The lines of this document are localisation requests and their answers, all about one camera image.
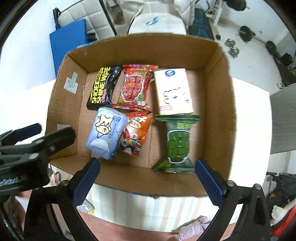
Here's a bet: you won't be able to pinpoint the purple fuzzy sock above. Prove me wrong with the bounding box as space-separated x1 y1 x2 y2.
178 216 212 241

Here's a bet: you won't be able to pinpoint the black shoe shine wipes pack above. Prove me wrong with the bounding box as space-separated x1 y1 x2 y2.
86 65 122 110

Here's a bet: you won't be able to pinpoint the red floral wet wipes pack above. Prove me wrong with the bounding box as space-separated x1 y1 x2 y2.
112 64 159 111

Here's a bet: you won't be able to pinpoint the green wet wipes pack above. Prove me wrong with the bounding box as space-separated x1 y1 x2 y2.
153 113 201 174

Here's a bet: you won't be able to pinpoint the silver glitter yellow pouch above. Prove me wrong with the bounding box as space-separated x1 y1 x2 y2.
77 199 95 214

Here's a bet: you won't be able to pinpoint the person's left hand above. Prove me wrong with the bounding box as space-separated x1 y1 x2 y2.
4 195 26 236

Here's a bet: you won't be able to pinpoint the brown cardboard box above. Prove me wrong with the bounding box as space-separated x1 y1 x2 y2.
45 33 238 198

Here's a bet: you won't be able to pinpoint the light blue tissue pack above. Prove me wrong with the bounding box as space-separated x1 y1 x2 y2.
86 107 128 160

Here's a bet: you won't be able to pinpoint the orange snack pack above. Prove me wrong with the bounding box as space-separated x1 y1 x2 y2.
119 110 153 156

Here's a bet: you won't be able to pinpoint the blue foam mat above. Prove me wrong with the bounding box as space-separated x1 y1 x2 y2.
49 19 87 76

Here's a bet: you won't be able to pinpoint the yellow tissue pack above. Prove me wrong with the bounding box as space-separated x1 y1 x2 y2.
154 68 194 115

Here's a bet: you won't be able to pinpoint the white tufted sofa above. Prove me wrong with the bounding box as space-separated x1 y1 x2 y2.
57 0 117 40

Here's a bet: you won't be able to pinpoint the grey office chair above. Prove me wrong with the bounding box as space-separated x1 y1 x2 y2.
270 84 296 154

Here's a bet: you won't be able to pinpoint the white seat cushion chair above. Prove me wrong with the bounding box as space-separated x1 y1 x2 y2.
128 13 187 35

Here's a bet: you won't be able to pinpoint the chrome dumbbell pair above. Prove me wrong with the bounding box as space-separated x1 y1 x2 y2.
224 38 239 58

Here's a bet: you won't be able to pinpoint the black blue weight bench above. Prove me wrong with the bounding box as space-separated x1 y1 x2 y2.
189 8 214 40

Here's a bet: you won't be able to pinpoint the black barbell weights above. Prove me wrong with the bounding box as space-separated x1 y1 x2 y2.
221 0 295 58

